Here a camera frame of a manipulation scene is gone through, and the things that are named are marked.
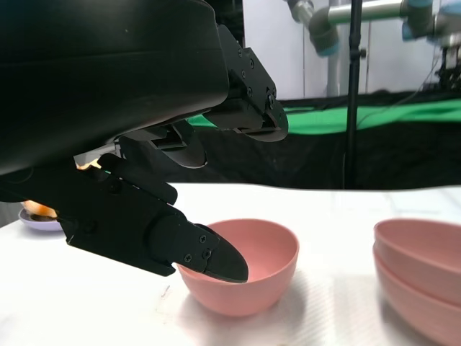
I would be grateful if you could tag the green cloth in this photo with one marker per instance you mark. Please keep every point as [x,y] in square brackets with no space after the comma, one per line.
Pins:
[396,115]

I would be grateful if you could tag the black tripod pole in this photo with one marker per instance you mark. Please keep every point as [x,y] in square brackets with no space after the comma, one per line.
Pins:
[354,108]

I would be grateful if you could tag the orange toy food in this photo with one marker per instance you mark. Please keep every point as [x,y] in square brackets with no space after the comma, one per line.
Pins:
[39,208]

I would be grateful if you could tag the black backdrop cloth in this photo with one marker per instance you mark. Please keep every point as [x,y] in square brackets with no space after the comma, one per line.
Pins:
[288,162]

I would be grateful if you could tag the purple plate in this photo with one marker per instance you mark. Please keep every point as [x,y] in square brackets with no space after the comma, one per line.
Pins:
[36,225]

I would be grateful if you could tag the grey industrial robot arm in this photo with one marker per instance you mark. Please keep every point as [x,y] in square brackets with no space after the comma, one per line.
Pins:
[360,14]

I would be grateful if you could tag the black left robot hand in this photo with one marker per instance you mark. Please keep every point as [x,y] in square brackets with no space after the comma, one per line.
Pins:
[108,72]

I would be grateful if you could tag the pink plastic bowl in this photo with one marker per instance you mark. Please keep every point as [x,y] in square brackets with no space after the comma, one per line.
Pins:
[425,252]
[414,317]
[259,288]

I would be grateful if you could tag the white board panel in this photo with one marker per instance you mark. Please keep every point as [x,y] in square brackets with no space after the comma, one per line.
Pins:
[281,54]

